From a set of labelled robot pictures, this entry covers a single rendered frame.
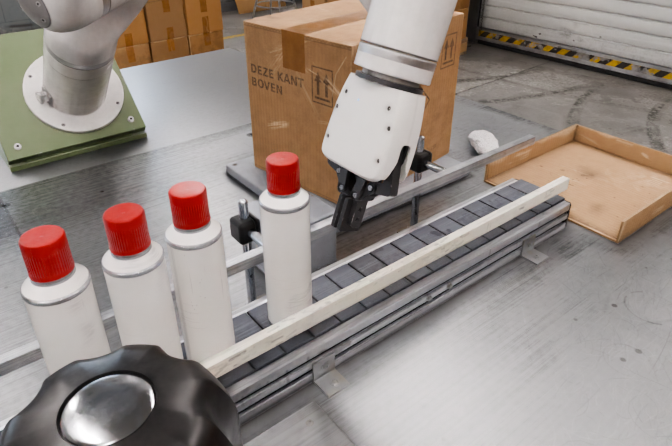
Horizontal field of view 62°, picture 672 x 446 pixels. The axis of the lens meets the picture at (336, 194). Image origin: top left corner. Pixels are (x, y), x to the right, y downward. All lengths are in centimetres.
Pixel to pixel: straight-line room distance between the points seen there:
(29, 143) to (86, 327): 77
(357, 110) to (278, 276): 19
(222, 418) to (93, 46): 91
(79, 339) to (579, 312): 60
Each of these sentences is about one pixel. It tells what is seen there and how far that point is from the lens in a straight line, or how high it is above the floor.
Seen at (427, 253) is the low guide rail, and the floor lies 91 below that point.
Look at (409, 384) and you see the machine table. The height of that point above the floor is 83.
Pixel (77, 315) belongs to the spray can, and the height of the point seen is 102.
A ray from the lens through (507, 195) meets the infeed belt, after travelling 94.
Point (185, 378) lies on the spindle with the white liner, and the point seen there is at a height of 118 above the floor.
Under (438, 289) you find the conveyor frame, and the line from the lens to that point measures 75.
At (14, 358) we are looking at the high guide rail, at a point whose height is 96.
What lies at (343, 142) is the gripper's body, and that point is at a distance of 61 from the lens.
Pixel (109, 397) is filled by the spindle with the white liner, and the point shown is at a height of 118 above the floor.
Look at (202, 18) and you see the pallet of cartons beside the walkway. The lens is 408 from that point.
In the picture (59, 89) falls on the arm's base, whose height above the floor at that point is 98.
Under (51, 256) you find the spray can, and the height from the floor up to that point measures 107.
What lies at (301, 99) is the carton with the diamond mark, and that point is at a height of 102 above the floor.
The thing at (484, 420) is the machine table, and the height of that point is 83.
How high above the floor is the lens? 132
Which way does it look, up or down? 29 degrees down
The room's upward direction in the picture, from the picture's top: straight up
